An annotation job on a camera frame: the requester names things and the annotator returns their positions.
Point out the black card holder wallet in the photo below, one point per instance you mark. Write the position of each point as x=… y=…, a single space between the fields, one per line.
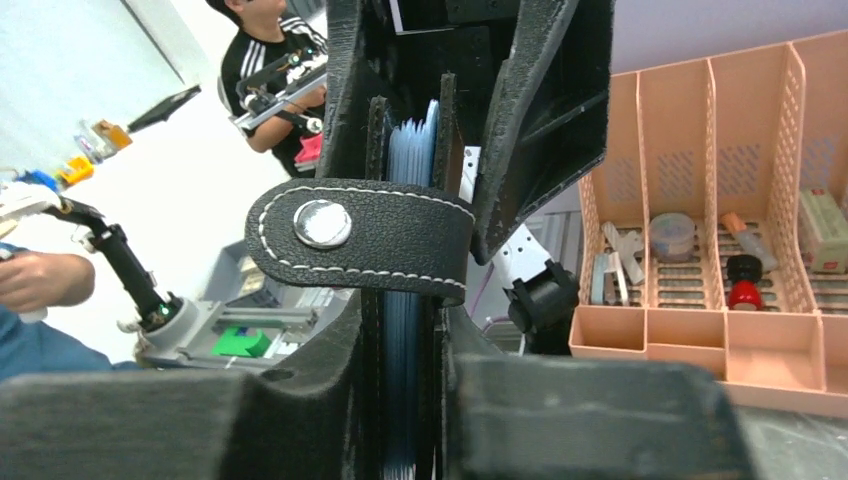
x=384 y=245

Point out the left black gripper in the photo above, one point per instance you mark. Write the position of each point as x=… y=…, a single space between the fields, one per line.
x=547 y=119

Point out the round tape roll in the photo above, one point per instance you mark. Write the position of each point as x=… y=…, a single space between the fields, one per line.
x=672 y=237

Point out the orange mesh file rack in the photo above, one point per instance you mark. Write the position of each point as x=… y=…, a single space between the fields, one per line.
x=730 y=141

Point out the person in black jacket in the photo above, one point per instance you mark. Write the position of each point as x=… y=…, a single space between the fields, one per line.
x=267 y=33

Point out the red and black bottle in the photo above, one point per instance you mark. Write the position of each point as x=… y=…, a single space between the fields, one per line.
x=744 y=272

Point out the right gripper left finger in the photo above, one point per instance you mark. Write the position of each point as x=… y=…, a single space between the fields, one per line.
x=309 y=417

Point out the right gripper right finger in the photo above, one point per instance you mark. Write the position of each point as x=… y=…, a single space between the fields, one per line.
x=552 y=417

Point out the green block on bench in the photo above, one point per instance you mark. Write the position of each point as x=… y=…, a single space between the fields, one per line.
x=240 y=341

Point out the green box in rack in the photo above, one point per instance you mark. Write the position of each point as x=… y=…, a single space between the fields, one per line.
x=822 y=232

